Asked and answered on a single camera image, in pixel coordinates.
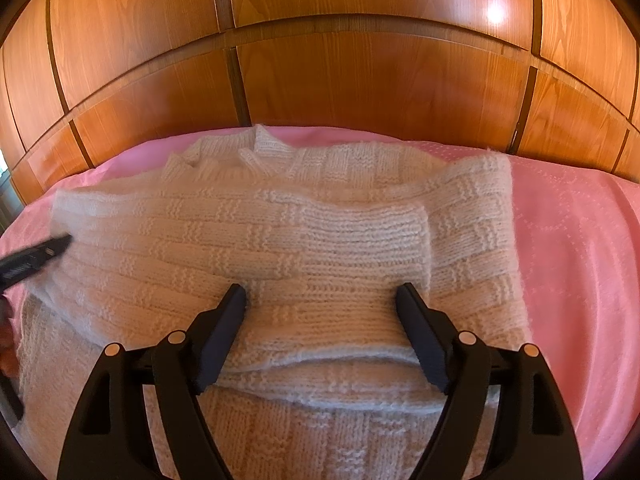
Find person's left hand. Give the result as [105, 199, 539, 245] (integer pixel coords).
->
[0, 296, 20, 378]

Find pink bedspread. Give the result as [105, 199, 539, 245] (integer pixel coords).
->
[1, 126, 639, 478]

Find white knitted sweater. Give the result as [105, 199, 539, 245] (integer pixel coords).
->
[17, 127, 530, 479]

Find orange wooden wardrobe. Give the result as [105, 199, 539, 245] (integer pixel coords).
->
[1, 0, 639, 203]

